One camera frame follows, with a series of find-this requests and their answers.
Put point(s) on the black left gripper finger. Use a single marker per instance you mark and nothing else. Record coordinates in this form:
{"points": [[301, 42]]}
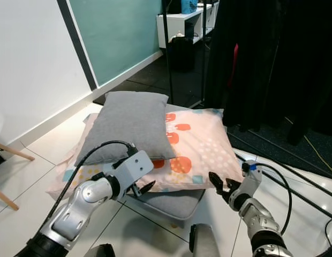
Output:
{"points": [[146, 187]]}

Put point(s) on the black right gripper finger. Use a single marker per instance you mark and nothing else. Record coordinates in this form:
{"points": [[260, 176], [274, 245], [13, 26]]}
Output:
{"points": [[228, 185], [215, 180]]}

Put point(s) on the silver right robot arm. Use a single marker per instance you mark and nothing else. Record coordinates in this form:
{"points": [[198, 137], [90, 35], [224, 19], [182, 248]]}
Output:
{"points": [[265, 230]]}

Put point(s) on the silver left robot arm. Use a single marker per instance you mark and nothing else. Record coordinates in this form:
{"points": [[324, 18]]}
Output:
{"points": [[75, 214]]}

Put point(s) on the pink patterned pillow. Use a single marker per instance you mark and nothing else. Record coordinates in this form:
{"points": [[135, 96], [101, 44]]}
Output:
{"points": [[209, 150]]}

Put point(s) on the grey fabric pillow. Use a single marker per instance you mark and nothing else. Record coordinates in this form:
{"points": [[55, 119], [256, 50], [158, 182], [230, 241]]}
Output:
{"points": [[128, 120]]}

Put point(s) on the white plastic chair wooden legs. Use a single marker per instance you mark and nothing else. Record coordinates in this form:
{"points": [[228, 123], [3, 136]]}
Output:
{"points": [[13, 151]]}

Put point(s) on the grey upholstered stool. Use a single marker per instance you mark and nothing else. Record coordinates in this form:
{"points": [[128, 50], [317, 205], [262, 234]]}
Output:
{"points": [[171, 203]]}

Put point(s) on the grey robot right leg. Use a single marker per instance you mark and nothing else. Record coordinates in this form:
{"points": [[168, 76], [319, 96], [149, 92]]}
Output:
{"points": [[203, 241]]}

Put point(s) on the grey robot leg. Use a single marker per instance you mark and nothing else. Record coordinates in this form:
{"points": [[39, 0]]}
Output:
{"points": [[99, 250], [203, 241]]}

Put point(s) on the grey robot left leg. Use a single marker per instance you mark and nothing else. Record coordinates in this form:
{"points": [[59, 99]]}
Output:
{"points": [[99, 250]]}

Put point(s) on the black waste bin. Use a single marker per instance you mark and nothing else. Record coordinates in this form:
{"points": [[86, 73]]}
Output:
{"points": [[181, 53]]}

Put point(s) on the black hanging garment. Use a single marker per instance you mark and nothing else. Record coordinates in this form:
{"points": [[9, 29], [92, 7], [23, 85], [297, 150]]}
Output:
{"points": [[273, 59]]}

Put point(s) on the black metal clothes rack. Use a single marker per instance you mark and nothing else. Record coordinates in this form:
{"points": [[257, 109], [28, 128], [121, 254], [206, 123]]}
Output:
{"points": [[167, 53]]}

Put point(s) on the white shelf unit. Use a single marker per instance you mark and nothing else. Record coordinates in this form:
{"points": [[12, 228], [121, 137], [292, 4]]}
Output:
{"points": [[168, 24]]}

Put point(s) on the blue box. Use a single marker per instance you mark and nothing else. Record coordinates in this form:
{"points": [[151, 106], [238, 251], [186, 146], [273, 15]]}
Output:
{"points": [[189, 6]]}

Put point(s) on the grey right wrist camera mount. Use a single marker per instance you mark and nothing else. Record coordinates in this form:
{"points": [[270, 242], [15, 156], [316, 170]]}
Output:
{"points": [[250, 182]]}

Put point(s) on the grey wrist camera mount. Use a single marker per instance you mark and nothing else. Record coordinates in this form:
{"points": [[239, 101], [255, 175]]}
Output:
{"points": [[128, 168], [250, 182]]}

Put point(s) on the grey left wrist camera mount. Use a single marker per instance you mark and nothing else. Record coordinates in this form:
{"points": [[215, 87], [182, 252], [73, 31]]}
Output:
{"points": [[128, 168]]}

